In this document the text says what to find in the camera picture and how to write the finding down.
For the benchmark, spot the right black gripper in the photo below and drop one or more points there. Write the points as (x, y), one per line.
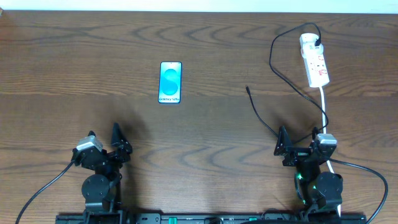
(297, 155)

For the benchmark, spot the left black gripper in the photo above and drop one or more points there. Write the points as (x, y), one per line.
(106, 156)

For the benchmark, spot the blue Samsung smartphone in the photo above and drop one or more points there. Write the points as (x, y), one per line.
(170, 81)

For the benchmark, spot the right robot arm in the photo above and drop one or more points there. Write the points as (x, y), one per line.
(321, 191)

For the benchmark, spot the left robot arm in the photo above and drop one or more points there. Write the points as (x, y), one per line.
(102, 190)

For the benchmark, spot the white charger plug adapter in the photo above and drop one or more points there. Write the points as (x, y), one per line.
(310, 41)

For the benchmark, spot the white power strip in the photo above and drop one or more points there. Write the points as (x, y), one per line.
(315, 65)

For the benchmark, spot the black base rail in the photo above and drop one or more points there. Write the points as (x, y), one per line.
(156, 218)

